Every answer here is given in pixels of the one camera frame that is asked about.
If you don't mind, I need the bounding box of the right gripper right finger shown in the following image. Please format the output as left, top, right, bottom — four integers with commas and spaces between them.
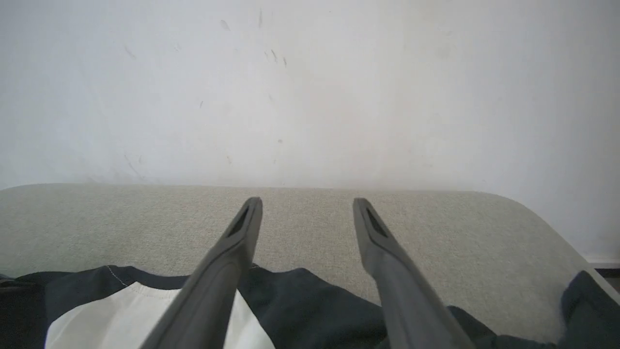
353, 197, 478, 349

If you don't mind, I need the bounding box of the grey fabric sofa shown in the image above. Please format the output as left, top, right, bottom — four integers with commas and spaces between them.
0, 183, 620, 345

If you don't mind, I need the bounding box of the black and white t-shirt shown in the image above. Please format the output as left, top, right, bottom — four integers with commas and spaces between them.
0, 264, 620, 349

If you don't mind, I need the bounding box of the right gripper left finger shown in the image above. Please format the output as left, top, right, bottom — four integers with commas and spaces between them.
139, 197, 264, 349

